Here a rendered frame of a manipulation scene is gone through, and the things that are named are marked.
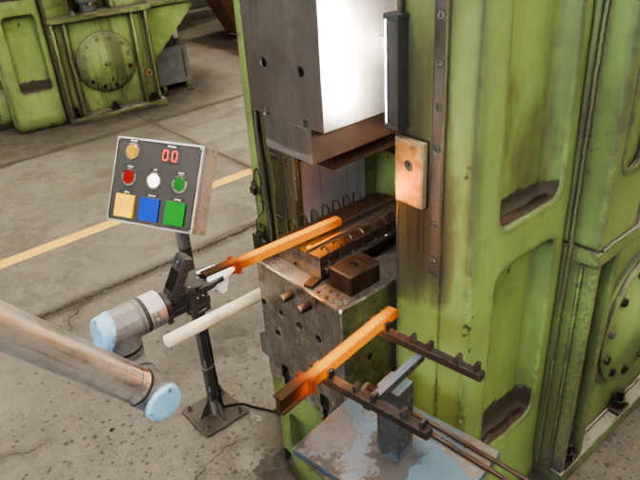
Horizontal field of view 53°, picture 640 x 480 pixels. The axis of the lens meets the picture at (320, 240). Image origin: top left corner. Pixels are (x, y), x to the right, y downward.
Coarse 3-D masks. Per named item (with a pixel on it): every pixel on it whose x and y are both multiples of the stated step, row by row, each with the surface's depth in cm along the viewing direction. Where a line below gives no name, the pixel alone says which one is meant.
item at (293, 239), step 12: (336, 216) 190; (312, 228) 184; (324, 228) 185; (276, 240) 178; (288, 240) 178; (300, 240) 180; (252, 252) 173; (264, 252) 173; (276, 252) 176; (228, 264) 167; (240, 264) 168; (204, 276) 163
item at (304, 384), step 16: (384, 320) 155; (352, 336) 150; (368, 336) 151; (336, 352) 146; (352, 352) 148; (320, 368) 141; (336, 368) 144; (288, 384) 136; (304, 384) 138; (288, 400) 135
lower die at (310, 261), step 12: (360, 204) 209; (372, 204) 206; (324, 216) 203; (348, 216) 200; (372, 216) 197; (384, 216) 198; (300, 228) 197; (348, 228) 191; (360, 228) 193; (372, 228) 192; (384, 228) 194; (324, 240) 186; (348, 240) 187; (360, 240) 188; (372, 240) 192; (288, 252) 191; (300, 252) 186; (312, 252) 182; (324, 252) 181; (336, 252) 183; (348, 252) 186; (372, 252) 194; (300, 264) 188; (312, 264) 183; (324, 264) 181; (324, 276) 183
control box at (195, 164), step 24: (120, 144) 214; (144, 144) 210; (168, 144) 206; (120, 168) 213; (144, 168) 210; (168, 168) 206; (192, 168) 203; (120, 192) 213; (144, 192) 210; (168, 192) 206; (192, 192) 202; (120, 216) 213; (192, 216) 202
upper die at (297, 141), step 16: (384, 112) 176; (272, 128) 173; (288, 128) 168; (304, 128) 163; (352, 128) 170; (368, 128) 174; (384, 128) 178; (272, 144) 176; (288, 144) 171; (304, 144) 165; (320, 144) 165; (336, 144) 168; (352, 144) 172; (304, 160) 168; (320, 160) 167
